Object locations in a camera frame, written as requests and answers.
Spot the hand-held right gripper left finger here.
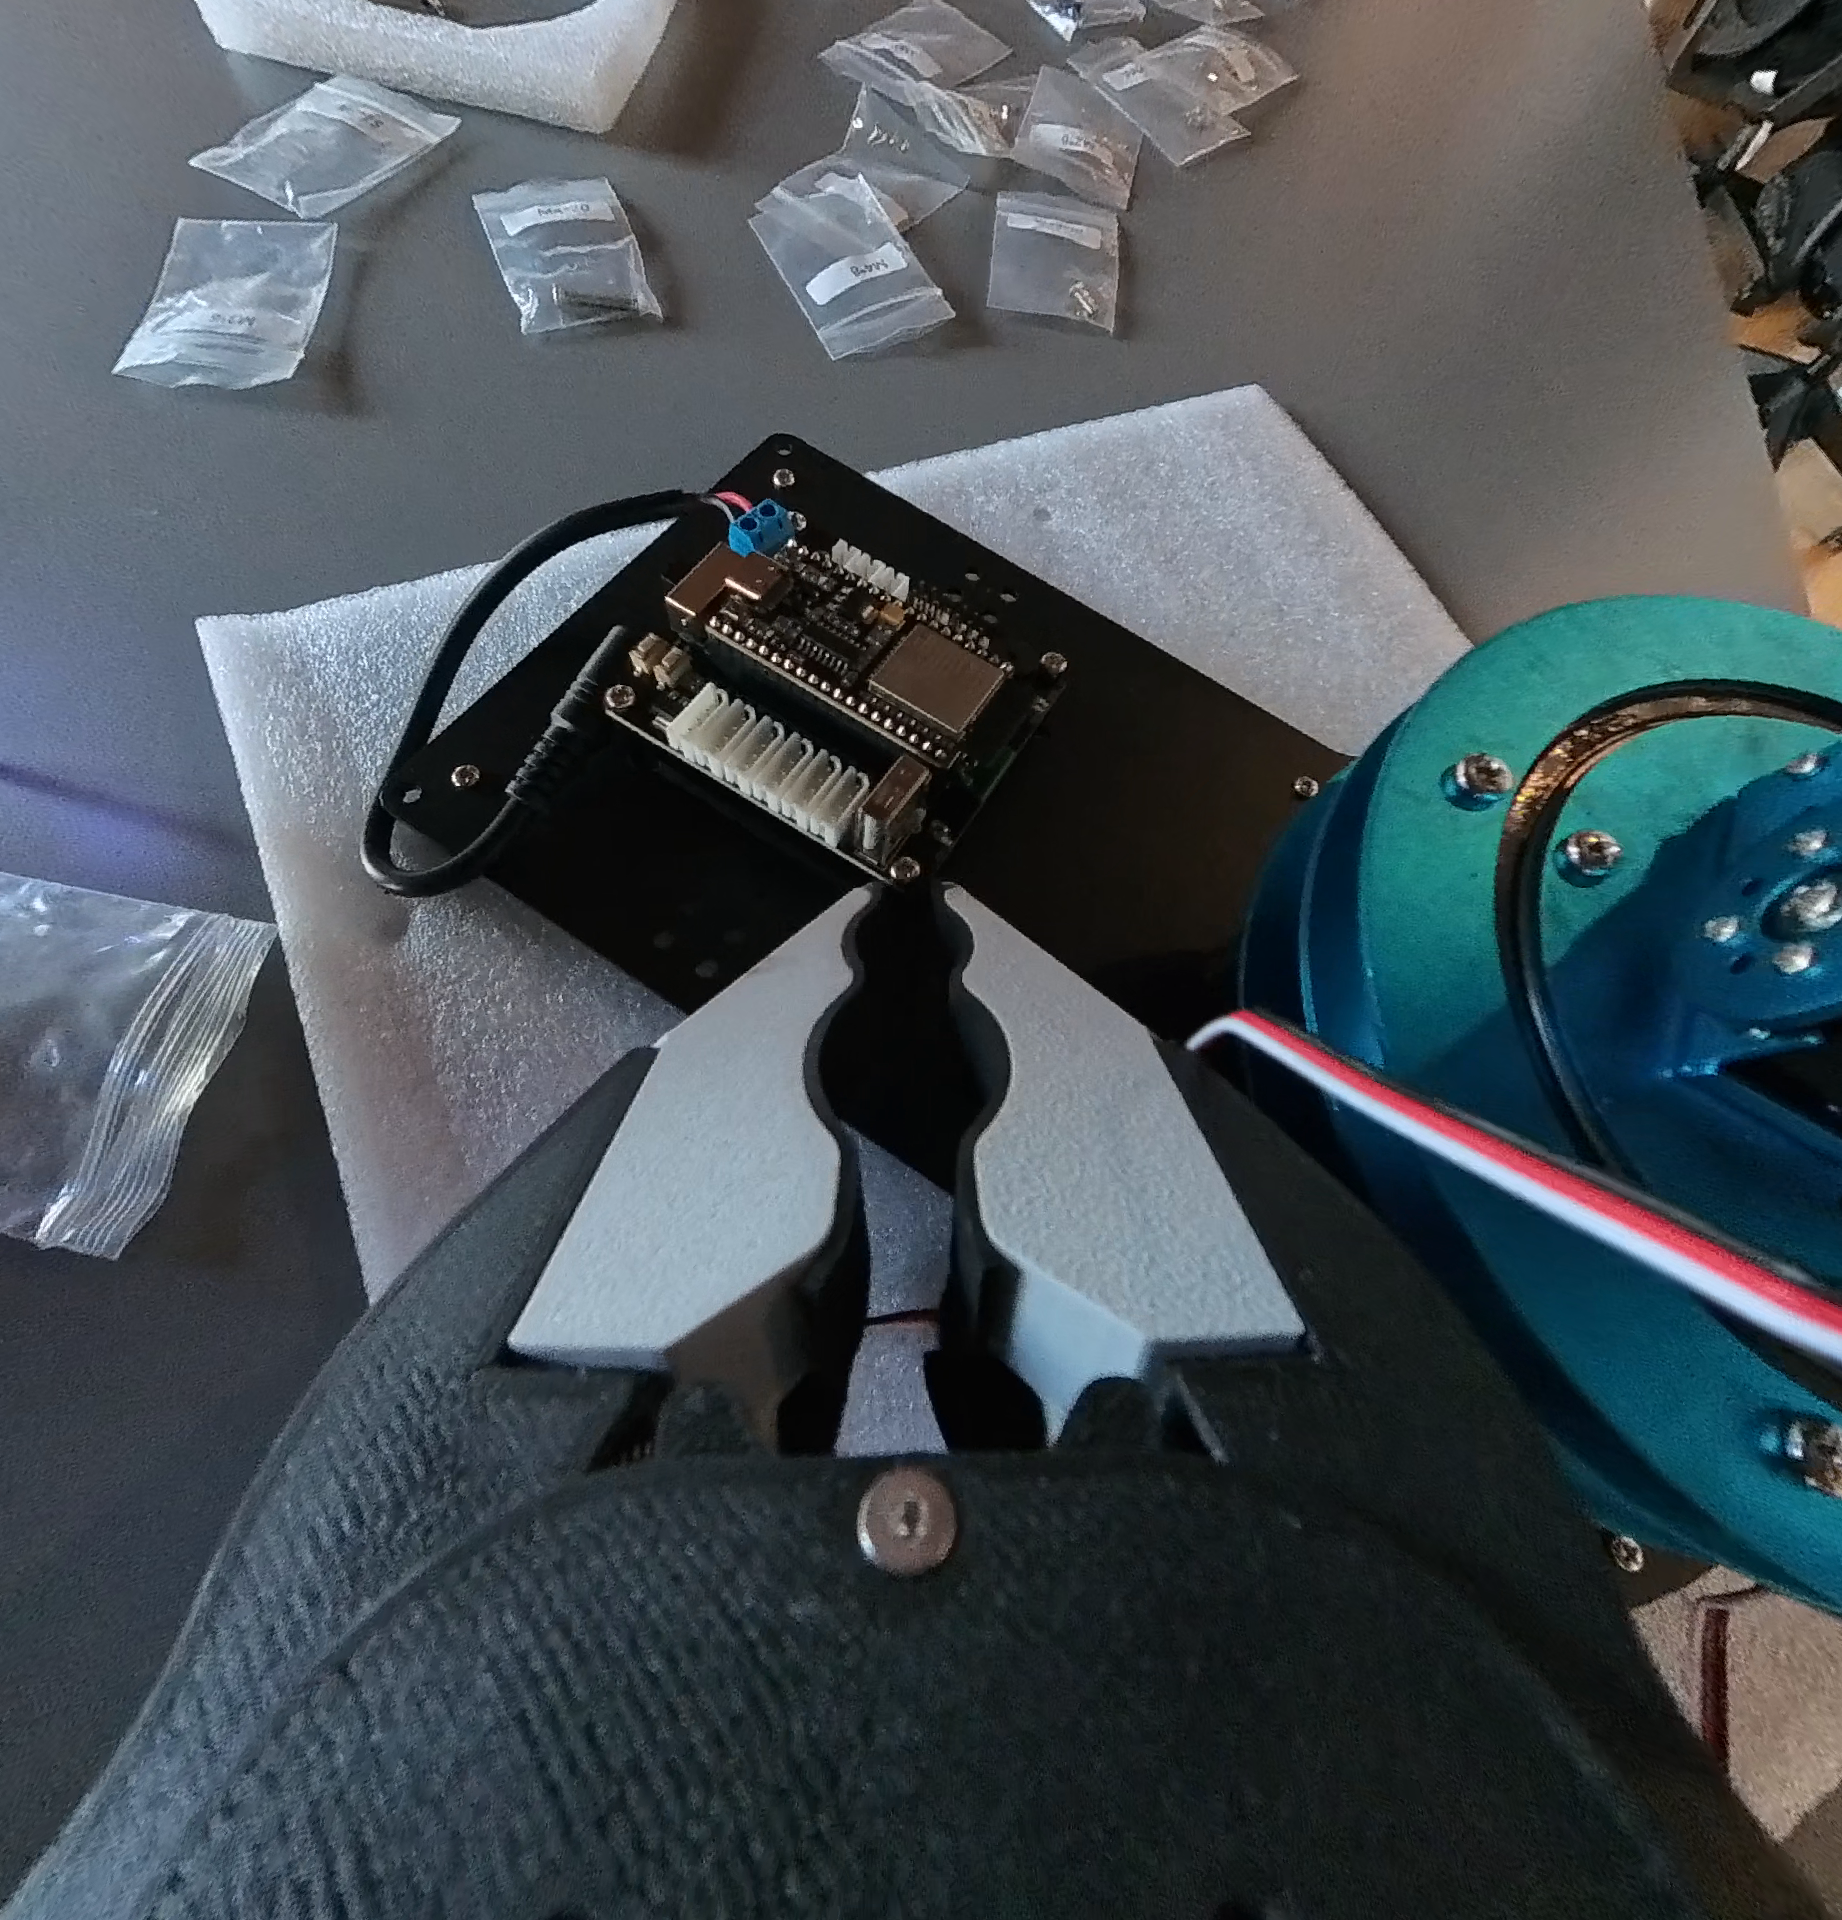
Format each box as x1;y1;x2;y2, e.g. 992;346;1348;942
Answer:
508;884;878;1457

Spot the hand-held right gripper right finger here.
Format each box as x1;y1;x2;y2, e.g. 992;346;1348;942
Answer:
939;884;1303;1447

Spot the blue toy robot arm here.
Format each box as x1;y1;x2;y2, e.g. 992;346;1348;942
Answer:
1236;597;1842;1622

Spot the grey desk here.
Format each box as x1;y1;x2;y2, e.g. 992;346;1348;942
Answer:
0;0;1814;1920

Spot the black circuit board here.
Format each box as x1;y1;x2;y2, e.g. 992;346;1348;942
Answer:
604;501;1072;887

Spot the large clear zip bag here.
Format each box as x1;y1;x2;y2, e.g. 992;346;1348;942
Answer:
0;862;277;1260

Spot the white foam sheet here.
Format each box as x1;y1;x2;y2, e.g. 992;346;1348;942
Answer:
197;386;1842;1846

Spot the pile of small clear bags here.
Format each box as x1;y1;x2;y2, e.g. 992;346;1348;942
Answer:
111;0;1303;394

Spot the white foam block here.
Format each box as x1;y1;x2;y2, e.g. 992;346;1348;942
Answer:
192;0;679;134

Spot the black office chair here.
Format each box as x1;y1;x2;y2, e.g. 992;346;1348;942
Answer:
1662;0;1842;541

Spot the white red black servo cable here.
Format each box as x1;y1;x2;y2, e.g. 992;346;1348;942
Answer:
1182;1007;1842;1388

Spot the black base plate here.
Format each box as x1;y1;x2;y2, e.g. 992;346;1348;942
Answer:
377;434;1348;1186

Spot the black power cable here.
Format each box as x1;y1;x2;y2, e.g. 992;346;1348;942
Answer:
357;493;757;899

